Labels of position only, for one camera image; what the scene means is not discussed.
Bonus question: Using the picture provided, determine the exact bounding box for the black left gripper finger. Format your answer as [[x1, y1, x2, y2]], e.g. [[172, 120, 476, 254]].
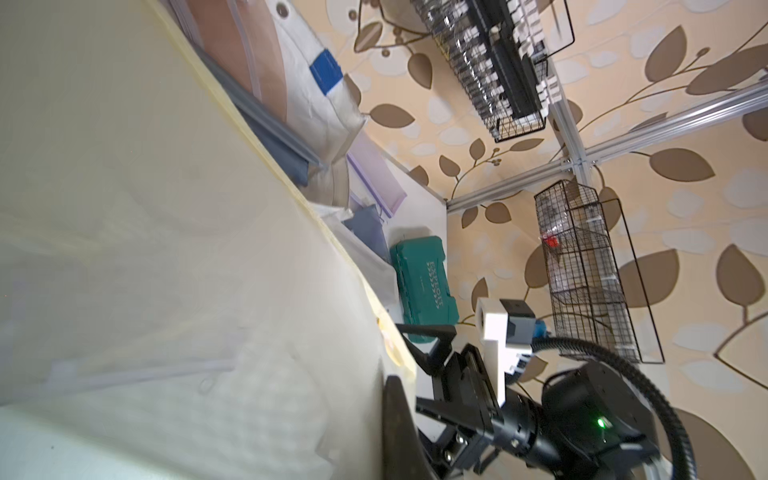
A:
[[382, 375, 436, 480]]

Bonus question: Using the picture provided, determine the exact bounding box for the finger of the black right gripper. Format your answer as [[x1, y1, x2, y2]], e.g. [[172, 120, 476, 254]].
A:
[[416, 397, 498, 438], [397, 324, 457, 375]]

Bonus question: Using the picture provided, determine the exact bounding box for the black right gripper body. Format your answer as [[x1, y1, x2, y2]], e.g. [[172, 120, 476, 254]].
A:
[[416, 344, 540, 479]]

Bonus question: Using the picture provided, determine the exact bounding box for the yellow trimmed mesh pouch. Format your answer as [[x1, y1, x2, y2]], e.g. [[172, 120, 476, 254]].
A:
[[1, 1, 414, 479]]

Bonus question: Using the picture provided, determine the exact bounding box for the pink mesh pouch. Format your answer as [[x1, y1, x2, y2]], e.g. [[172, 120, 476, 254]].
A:
[[187, 0, 287, 121]]

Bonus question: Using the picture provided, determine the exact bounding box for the dark blue mesh pouch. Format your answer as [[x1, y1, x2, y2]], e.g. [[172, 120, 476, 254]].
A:
[[192, 45, 328, 186]]

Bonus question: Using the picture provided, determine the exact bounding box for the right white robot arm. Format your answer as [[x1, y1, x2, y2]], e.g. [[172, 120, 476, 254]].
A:
[[385, 325, 698, 479]]

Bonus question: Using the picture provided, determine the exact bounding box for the white mesh pouch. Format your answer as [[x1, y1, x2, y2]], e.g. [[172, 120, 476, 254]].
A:
[[310, 203, 399, 309]]

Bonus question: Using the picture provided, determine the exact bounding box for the blue-grey mesh pouch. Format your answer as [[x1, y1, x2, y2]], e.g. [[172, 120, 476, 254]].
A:
[[342, 205, 391, 264]]

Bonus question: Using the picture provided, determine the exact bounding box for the purple mesh pouch far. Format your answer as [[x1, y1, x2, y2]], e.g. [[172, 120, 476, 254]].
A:
[[347, 131, 407, 218]]

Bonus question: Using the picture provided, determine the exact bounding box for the white Doraemon canvas bag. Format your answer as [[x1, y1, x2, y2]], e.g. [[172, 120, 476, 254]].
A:
[[161, 0, 367, 208]]

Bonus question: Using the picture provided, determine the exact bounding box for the green plastic tool case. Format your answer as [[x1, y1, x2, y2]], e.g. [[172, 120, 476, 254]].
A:
[[390, 236, 459, 326]]

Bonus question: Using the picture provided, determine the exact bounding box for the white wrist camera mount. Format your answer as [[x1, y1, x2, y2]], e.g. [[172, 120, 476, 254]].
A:
[[475, 297, 547, 406]]

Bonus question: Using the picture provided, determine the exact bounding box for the black wire basket right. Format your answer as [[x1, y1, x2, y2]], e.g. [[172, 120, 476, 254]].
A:
[[534, 179, 666, 365]]

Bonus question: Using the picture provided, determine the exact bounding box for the black wire basket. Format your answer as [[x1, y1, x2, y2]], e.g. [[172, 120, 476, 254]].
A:
[[534, 179, 666, 365], [412, 0, 575, 143]]

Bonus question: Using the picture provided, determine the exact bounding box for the black wire basket back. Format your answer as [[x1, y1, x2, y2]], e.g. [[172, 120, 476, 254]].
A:
[[412, 0, 575, 143]]

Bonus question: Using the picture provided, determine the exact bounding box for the aluminium frame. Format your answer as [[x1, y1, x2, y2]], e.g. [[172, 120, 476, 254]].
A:
[[446, 81, 767, 214]]

